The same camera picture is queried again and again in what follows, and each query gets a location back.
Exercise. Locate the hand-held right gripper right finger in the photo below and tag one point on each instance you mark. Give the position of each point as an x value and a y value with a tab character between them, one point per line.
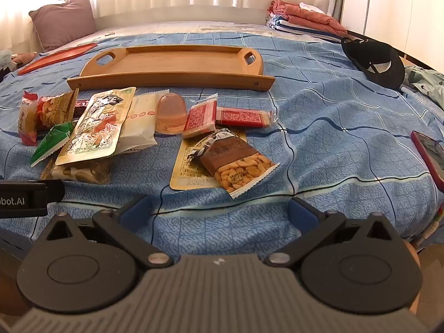
305	212

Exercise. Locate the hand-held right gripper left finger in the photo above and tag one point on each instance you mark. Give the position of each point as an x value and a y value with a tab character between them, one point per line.
133	212

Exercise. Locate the clear nut bar packet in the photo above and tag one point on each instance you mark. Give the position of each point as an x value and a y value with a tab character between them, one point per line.
79	172

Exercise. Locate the green snack packet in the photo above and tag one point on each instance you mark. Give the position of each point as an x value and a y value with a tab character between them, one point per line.
52	140

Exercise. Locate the small red snack packet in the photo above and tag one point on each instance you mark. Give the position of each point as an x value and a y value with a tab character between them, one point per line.
27	118

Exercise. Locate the brown peanut packet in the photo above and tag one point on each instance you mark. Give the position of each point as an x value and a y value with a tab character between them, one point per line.
239	166

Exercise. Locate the white pastry packet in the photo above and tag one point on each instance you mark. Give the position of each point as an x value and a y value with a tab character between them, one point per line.
138	125

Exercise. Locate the red gold peanut packet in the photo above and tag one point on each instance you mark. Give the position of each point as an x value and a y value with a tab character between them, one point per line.
52	111

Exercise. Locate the silver gold snack packet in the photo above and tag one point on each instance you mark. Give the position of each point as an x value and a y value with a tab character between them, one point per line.
93	128

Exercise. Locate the pink jelly cup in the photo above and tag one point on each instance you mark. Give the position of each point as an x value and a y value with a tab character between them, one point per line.
170	114

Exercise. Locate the small dark red candy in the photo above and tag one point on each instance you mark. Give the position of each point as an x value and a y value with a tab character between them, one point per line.
81	105

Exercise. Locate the wooden tray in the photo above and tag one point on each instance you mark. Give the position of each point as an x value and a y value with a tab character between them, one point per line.
173	62

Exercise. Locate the blue checked bed sheet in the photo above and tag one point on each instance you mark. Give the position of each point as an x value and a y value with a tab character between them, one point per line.
329	128

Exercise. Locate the red phone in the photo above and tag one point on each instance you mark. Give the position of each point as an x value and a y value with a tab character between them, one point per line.
425	145

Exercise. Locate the pale blue plush toy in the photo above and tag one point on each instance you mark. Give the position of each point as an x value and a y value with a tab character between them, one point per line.
5	59

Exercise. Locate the brown plush toy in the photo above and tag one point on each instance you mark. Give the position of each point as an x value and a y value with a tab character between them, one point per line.
24	58

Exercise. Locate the red plastic tray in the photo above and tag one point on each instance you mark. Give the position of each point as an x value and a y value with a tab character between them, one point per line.
55	57

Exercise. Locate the black cap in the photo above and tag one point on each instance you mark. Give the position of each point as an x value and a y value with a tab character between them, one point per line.
360	53

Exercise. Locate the purple pillow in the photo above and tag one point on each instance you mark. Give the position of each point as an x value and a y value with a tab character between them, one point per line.
66	24

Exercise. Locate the green garment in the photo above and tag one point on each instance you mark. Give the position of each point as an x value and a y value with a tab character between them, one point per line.
426	79

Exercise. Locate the blue striped folded blanket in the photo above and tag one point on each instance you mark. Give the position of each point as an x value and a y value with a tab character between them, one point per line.
281	21

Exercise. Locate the folded clothes stack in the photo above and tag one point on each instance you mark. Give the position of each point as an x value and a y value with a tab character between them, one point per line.
312	19

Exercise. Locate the beige quilted mattress pad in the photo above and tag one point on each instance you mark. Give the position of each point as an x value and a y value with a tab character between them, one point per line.
208	27

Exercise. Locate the white folded cloth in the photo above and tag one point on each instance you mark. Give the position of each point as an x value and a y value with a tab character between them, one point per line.
310	7

